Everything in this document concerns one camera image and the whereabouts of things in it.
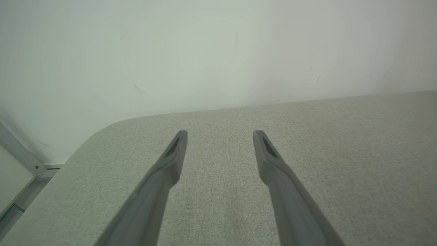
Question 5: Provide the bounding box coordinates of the white partition frame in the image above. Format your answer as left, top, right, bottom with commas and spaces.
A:
0, 121, 46, 214

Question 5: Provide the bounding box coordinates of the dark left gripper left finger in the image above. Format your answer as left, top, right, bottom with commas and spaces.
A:
94, 130, 188, 246

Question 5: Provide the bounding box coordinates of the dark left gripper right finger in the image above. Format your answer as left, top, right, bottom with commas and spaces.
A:
253, 130, 345, 246

